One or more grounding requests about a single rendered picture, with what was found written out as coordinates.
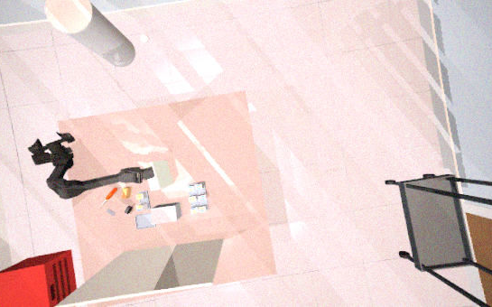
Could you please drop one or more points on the orange-handled screwdriver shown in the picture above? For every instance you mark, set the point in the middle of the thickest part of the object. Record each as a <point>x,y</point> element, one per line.
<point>110,195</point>

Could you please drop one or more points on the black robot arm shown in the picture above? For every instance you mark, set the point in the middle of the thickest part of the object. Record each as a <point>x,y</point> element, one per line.
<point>62,159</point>

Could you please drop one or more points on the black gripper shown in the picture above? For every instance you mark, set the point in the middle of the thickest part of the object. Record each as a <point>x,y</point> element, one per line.
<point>37,148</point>

